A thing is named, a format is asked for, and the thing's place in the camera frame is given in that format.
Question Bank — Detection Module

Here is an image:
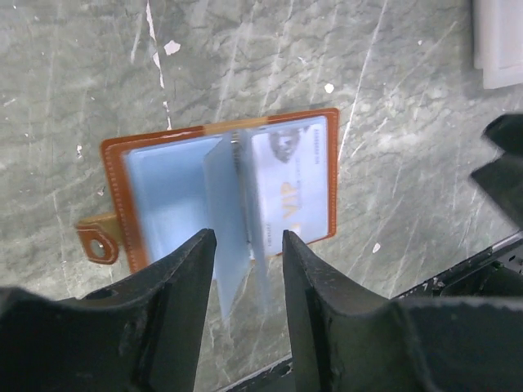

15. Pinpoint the silver VIP credit card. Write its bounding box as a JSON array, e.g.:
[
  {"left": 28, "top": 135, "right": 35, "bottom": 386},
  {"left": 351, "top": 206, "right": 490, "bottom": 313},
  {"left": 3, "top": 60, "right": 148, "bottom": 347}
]
[{"left": 249, "top": 116, "right": 329, "bottom": 256}]

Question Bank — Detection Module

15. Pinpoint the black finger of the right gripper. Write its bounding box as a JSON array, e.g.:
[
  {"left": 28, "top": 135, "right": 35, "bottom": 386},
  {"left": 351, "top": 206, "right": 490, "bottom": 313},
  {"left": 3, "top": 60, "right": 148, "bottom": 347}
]
[{"left": 471, "top": 114, "right": 522, "bottom": 229}]

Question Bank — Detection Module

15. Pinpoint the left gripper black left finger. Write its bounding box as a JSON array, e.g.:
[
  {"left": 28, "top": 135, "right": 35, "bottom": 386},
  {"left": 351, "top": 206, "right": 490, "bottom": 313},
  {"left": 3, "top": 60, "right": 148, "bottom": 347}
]
[{"left": 1, "top": 229, "right": 217, "bottom": 391}]

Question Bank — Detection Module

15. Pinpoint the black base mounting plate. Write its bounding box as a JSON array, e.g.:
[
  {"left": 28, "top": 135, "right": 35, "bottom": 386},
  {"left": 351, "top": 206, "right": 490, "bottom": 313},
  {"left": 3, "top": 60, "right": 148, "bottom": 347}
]
[{"left": 220, "top": 234, "right": 523, "bottom": 392}]

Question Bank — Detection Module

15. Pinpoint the brown leather card holder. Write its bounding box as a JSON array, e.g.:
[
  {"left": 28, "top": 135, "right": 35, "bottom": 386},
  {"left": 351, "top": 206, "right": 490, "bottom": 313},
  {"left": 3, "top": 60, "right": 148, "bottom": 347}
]
[{"left": 76, "top": 108, "right": 340, "bottom": 318}]

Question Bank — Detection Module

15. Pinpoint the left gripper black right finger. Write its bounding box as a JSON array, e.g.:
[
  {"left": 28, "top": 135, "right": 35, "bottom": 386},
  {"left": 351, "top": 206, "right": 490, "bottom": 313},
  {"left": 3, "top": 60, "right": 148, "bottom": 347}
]
[{"left": 281, "top": 229, "right": 523, "bottom": 392}]

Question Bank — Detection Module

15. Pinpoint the white card tray box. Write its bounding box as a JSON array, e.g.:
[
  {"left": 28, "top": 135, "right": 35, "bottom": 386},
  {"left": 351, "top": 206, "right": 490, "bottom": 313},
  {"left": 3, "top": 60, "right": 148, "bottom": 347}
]
[{"left": 472, "top": 0, "right": 522, "bottom": 89}]

